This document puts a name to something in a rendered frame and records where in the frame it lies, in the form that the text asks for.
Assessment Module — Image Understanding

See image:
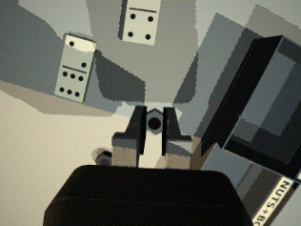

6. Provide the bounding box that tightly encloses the black hex nut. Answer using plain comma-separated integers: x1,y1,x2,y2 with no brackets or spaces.
95,151,112,166

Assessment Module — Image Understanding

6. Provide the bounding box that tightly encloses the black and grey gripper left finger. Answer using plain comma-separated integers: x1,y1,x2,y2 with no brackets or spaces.
111,106,147,168

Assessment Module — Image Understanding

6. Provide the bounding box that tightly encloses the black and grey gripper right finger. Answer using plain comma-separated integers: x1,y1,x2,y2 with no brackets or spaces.
162,107,193,170

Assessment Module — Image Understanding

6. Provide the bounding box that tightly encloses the white hex nut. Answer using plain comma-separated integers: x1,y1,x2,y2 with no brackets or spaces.
146,108,163,136

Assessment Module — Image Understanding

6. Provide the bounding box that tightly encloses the black rack of three bins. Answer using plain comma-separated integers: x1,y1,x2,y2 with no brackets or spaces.
191,35,301,226

